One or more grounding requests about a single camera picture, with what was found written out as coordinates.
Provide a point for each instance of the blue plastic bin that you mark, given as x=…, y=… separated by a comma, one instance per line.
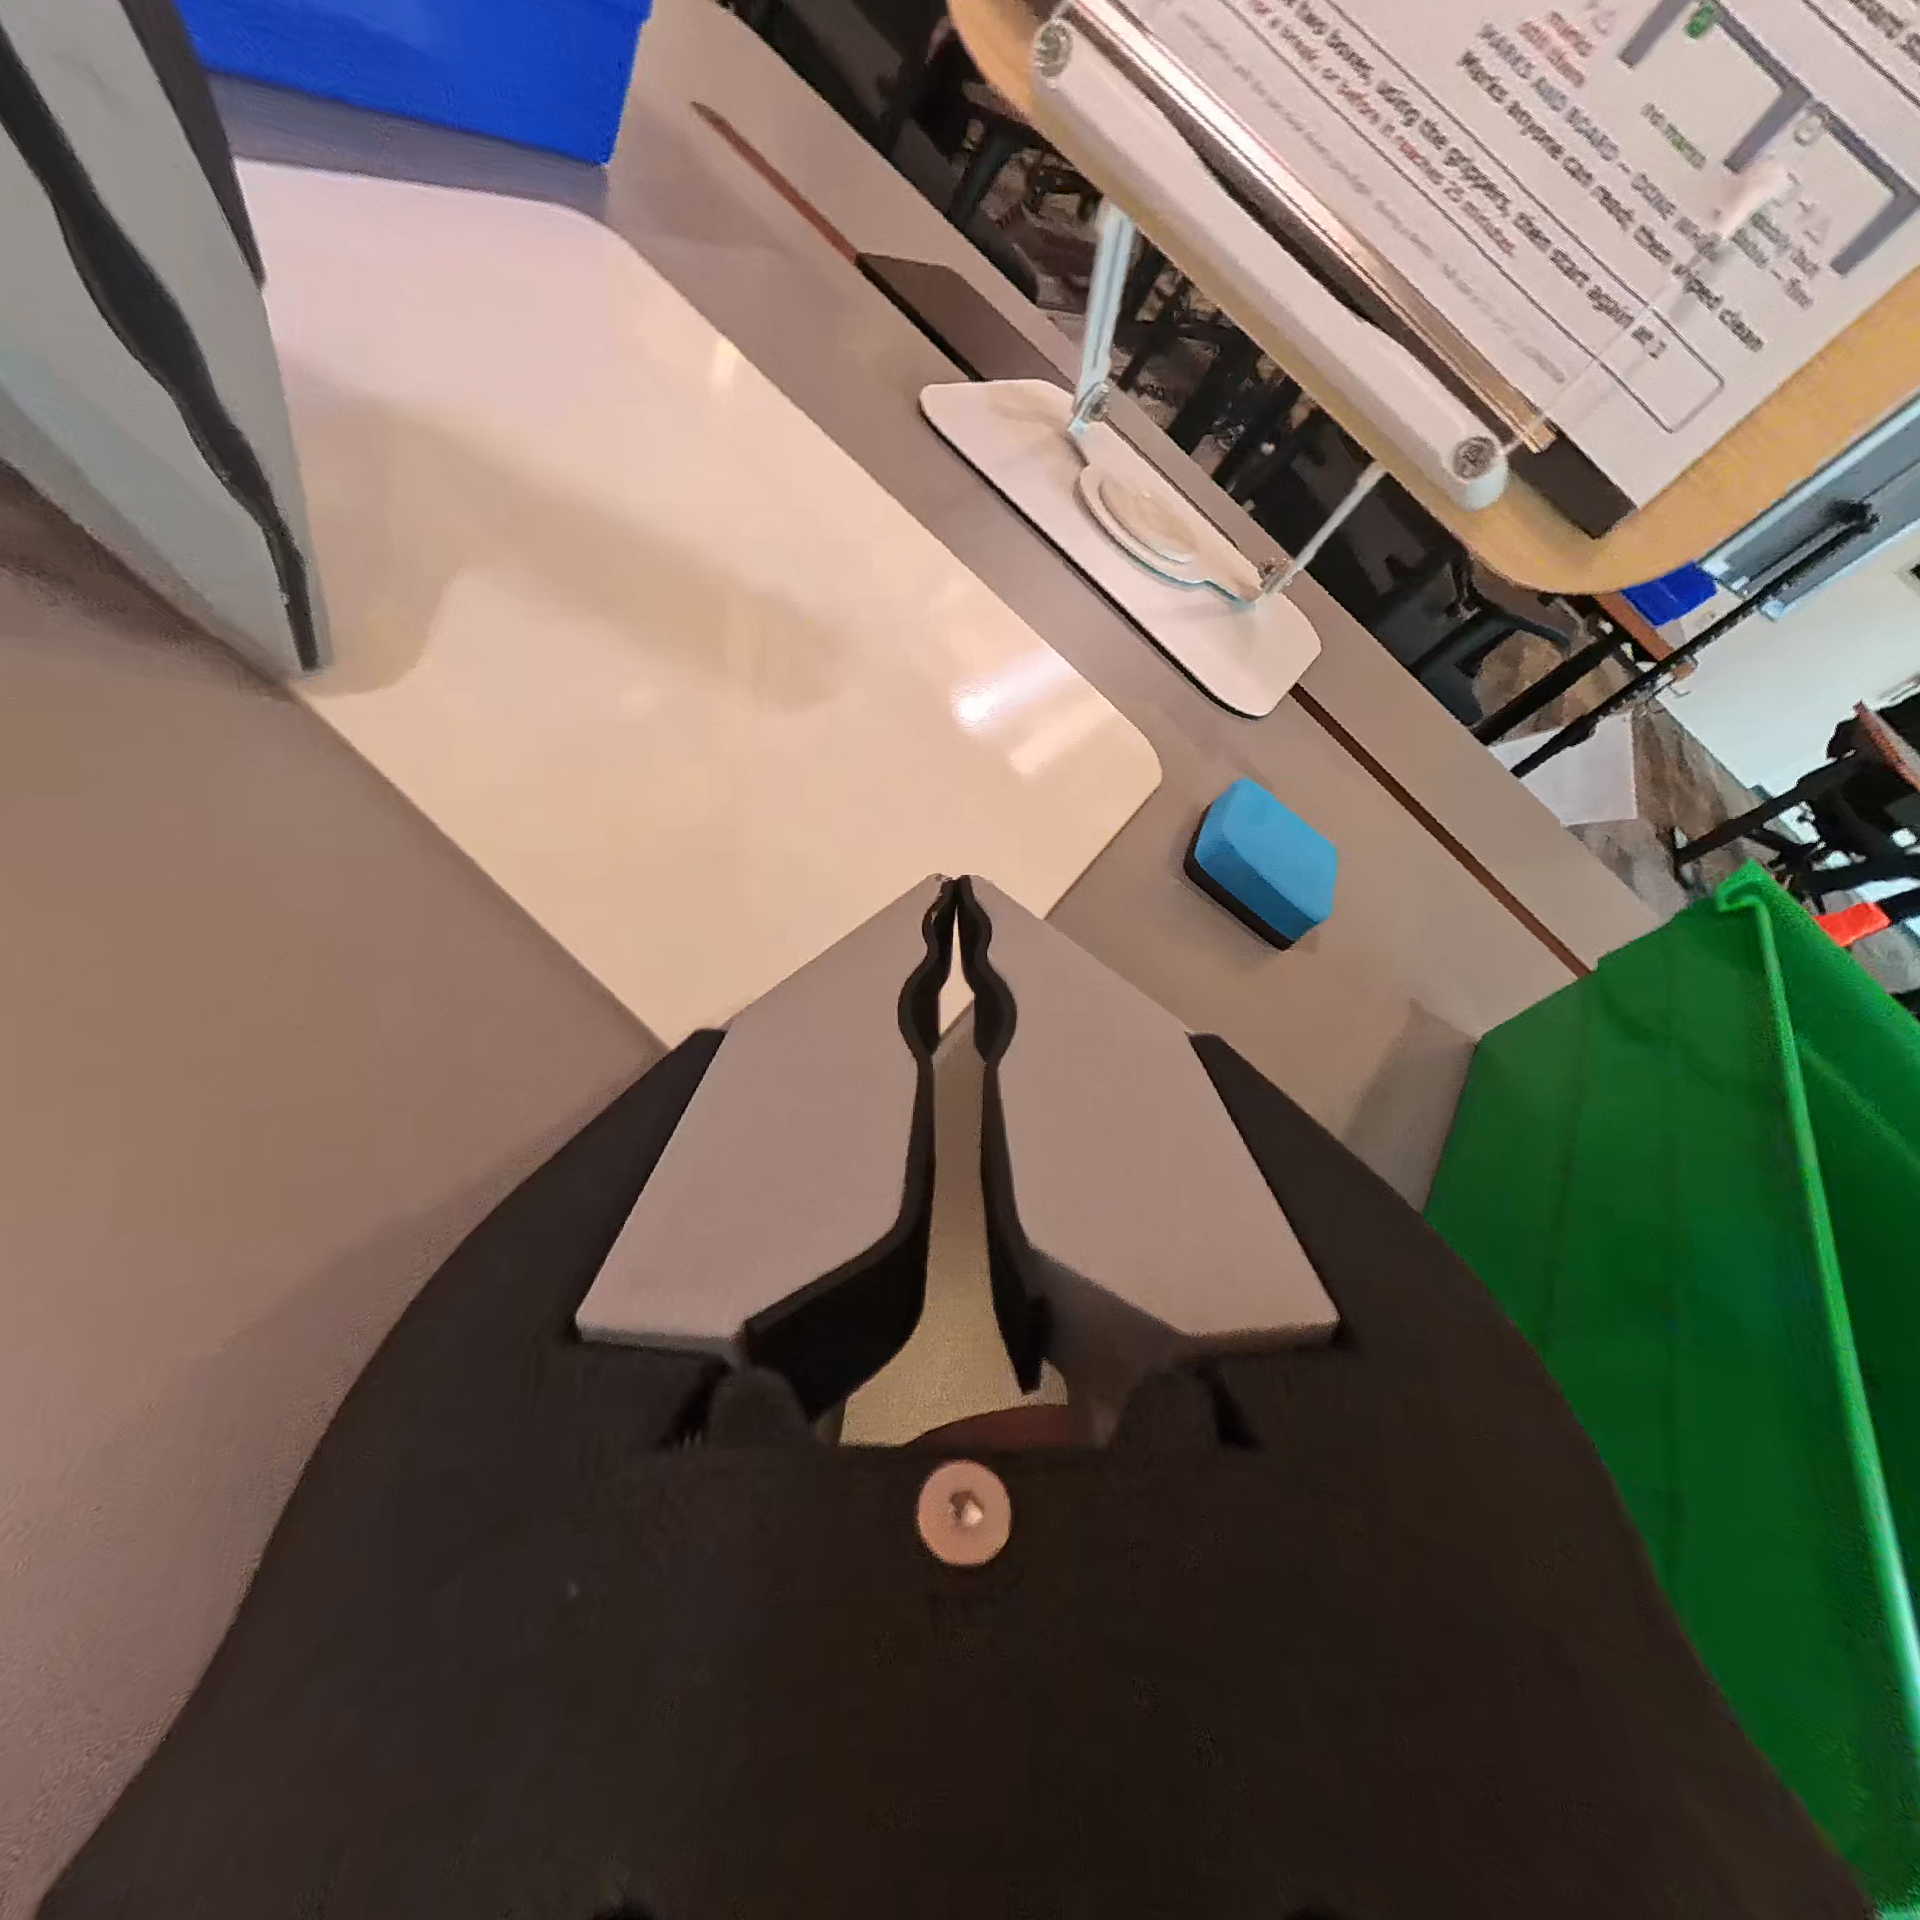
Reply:
x=420, y=67

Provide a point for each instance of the small blue storage bin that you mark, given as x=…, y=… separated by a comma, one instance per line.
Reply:
x=1671, y=591

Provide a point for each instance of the printed instruction sheet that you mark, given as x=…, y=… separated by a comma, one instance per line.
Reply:
x=1576, y=192

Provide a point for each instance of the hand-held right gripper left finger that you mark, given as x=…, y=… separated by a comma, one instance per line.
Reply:
x=764, y=1186

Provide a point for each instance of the green plastic bin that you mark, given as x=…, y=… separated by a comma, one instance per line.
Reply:
x=1649, y=1273

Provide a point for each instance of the instruction sheet on stand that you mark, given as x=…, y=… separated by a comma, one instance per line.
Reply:
x=1200, y=150

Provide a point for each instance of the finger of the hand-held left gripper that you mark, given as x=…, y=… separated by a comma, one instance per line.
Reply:
x=105, y=495
x=163, y=192

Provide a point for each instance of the white whiteboard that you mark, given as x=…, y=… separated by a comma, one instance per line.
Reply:
x=598, y=599

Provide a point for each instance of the blue whiteboard eraser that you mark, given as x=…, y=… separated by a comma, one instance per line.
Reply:
x=1267, y=846

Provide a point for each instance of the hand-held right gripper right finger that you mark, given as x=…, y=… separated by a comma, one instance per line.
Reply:
x=1140, y=1186

